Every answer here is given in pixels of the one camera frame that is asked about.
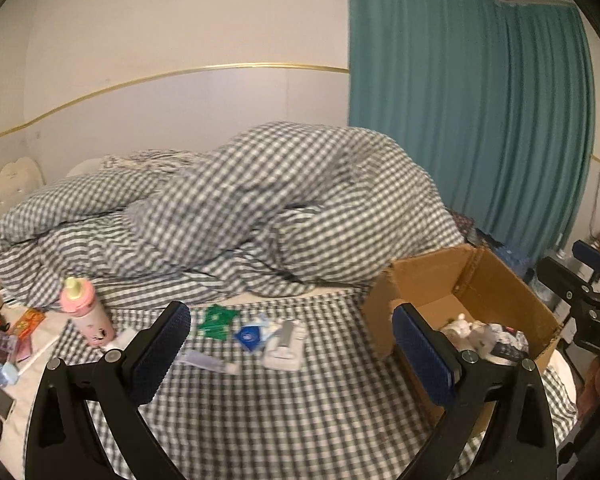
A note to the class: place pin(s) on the teal curtain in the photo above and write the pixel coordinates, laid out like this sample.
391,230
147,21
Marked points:
495,100

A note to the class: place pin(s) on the pink bottle yellow cap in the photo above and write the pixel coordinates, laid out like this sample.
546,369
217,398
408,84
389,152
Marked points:
78,300

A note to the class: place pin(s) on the orange snack packet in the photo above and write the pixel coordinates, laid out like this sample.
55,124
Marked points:
27,323

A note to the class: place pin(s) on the grey checked duvet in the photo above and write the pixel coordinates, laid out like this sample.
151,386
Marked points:
278,210

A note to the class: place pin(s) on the light blue small case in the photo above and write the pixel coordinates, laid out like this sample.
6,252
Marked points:
10,372

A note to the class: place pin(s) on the cardboard box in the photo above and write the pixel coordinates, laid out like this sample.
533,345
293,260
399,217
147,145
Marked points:
446,283

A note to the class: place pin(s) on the purple transparent case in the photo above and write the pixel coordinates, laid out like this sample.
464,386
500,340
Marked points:
9,344

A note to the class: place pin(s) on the white tube with barcode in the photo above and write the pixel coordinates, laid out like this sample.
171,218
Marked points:
204,362

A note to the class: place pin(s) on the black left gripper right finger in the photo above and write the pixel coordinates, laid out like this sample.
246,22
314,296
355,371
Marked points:
519,440

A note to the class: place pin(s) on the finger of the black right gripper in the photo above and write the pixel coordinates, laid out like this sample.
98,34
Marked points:
587,254

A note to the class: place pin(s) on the blue tissue pack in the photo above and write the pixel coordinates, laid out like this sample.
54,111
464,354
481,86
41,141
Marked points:
254,335

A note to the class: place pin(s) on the white plush toy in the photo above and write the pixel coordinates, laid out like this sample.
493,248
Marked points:
470,335

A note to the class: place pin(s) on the green sachet packet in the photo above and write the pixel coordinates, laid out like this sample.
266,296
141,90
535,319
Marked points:
217,321

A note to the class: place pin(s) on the floral black white pouch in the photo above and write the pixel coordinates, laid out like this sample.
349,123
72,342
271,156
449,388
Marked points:
507,344

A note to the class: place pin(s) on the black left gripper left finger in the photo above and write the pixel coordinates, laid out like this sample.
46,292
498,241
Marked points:
62,439

